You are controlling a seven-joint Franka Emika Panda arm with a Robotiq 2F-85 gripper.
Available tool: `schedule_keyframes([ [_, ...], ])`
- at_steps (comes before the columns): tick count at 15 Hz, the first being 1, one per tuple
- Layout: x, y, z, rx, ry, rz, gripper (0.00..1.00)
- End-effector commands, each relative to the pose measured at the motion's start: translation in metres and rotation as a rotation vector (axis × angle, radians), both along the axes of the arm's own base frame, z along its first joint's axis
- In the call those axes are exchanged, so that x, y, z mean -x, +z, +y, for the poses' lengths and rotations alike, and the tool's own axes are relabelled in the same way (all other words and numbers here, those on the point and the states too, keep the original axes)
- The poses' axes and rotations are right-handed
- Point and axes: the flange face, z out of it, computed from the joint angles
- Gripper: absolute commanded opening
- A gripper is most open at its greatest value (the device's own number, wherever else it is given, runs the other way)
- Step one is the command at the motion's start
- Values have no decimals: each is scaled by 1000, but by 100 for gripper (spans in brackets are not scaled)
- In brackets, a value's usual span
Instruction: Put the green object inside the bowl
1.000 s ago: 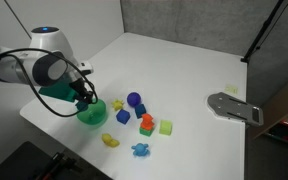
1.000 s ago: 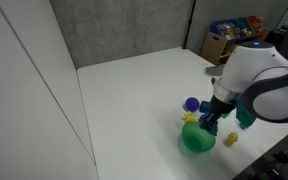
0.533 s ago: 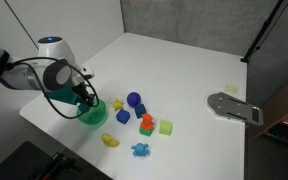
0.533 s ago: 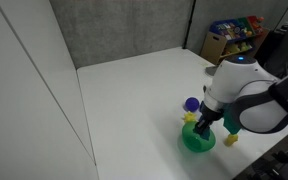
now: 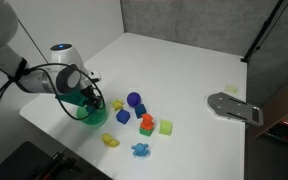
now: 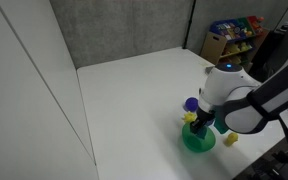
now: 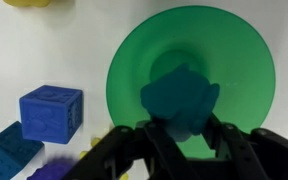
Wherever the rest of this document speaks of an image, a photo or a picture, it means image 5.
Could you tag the green square block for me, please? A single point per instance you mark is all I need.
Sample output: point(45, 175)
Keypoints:
point(145, 132)

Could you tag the purple ball toy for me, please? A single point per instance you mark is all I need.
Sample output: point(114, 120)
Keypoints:
point(133, 99)

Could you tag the orange figure toy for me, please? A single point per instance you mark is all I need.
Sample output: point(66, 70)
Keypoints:
point(147, 120)

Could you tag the black cart surface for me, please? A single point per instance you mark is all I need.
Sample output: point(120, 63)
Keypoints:
point(14, 163)

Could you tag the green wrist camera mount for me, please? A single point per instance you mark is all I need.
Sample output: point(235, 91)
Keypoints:
point(71, 99)

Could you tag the grey metal mounting plate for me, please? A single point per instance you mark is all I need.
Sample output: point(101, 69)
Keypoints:
point(224, 105)

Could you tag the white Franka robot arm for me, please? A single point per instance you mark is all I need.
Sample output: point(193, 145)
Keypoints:
point(64, 58)

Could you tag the green translucent plastic bowl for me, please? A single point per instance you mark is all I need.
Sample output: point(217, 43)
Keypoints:
point(95, 120)

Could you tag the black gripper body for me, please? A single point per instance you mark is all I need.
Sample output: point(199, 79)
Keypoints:
point(88, 92)

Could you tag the lime green block toy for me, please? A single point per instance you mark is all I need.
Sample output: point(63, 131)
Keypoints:
point(165, 127)

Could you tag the dark blue cube toy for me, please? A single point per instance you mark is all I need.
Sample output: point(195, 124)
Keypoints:
point(140, 110)

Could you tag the yellow duck toy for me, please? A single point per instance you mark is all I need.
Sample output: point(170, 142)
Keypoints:
point(110, 140)

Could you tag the black and red clamp stand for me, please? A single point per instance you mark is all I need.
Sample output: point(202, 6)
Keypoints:
point(59, 165)

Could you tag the yellow spiky star toy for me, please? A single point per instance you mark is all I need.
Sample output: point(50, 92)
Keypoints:
point(117, 105)

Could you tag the black tripod pole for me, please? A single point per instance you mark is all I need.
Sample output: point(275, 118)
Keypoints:
point(260, 35)

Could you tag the pale green sticky note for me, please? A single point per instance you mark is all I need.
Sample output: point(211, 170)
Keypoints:
point(231, 89)

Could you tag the royal blue cube toy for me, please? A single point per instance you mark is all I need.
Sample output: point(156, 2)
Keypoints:
point(122, 117)

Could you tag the light blue turtle toy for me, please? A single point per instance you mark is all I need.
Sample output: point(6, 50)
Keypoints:
point(140, 150)

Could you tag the wooden toy shelf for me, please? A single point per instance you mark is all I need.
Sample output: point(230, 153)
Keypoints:
point(284, 100)

